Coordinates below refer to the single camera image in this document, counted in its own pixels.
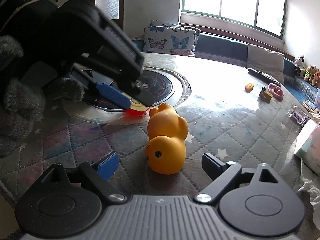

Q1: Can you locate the black remote control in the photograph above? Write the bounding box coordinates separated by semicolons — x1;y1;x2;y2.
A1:
248;68;282;87

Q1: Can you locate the green framed window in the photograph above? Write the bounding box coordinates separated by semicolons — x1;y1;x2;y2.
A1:
180;0;288;40

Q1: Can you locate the clear plastic storage container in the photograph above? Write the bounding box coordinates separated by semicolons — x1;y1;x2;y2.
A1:
301;99;320;113

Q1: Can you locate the dark blue bench sofa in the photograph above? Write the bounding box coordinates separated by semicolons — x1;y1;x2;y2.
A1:
131;31;320;100

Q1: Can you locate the black and white plush cow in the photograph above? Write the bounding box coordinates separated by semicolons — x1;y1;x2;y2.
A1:
294;55;305;74

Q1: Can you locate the white tissue pack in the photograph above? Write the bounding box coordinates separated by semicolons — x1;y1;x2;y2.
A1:
294;124;320;178

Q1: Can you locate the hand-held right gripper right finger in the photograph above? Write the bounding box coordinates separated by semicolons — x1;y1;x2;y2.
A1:
195;152;282;203

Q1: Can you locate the large butterfly print pillow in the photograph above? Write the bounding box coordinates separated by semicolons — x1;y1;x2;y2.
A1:
143;26;198;57

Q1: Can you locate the large orange rubber duck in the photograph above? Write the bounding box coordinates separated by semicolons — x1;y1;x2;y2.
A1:
145;103;189;175

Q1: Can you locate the red toy drum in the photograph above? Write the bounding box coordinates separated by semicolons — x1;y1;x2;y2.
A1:
122;94;151;117

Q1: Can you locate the pink toy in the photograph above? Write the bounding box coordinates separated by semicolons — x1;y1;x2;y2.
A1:
268;83;284;100

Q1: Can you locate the crumpled white plastic bag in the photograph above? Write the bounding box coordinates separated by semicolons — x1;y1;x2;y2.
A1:
297;159;320;205

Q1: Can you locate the small butterfly print pillow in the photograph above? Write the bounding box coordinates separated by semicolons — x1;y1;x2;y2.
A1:
150;20;201;37

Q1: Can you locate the white cushion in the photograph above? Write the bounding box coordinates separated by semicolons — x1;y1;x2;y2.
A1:
247;44;285;84

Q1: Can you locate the light blue sofa blanket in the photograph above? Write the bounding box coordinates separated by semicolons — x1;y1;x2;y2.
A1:
132;38;145;53

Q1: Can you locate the round black cooktop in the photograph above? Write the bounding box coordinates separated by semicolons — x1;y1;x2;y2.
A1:
62;66;193;126

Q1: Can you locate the brown wooden door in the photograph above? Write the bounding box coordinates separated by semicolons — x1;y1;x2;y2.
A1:
77;0;125;34

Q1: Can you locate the person's left hand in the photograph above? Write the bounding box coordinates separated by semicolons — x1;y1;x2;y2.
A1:
0;34;87;158

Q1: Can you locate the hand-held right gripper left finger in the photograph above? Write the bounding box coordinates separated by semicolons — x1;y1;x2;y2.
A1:
40;151;128;204

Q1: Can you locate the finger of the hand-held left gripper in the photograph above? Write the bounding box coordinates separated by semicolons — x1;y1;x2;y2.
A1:
86;80;132;111
117;77;154;107

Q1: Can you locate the yellow toy car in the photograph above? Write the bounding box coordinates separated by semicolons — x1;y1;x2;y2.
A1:
259;87;273;102

